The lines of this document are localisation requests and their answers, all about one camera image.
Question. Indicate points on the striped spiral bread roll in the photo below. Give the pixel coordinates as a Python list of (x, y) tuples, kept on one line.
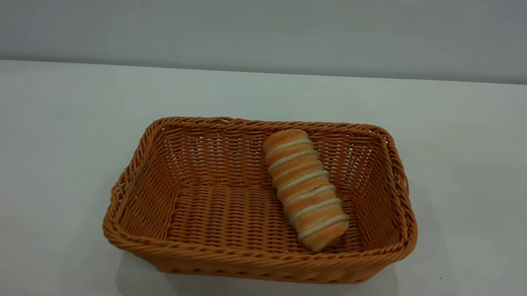
[(305, 190)]

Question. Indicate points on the orange woven wicker basket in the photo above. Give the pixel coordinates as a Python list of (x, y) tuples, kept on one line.
[(219, 215)]

